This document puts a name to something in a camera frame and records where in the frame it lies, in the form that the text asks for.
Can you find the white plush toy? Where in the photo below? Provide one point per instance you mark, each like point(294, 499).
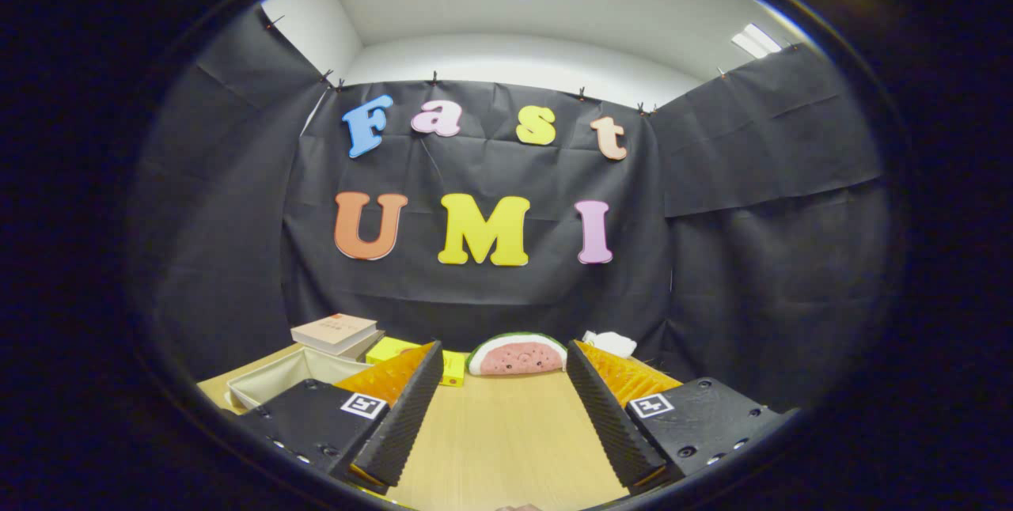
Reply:
point(613, 342)

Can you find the watermelon slice plush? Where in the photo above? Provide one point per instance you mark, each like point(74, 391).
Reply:
point(514, 357)

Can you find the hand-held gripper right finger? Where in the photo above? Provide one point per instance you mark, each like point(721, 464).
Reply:
point(609, 424)

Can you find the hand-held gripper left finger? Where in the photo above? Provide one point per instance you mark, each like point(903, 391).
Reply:
point(407, 416)

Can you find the small ceiling light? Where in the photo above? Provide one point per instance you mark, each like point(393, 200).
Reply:
point(757, 40)

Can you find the yellow book with red circle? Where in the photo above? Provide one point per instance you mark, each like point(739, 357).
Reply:
point(384, 349)

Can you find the cream fabric storage box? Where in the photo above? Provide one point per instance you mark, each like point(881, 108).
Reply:
point(277, 372)

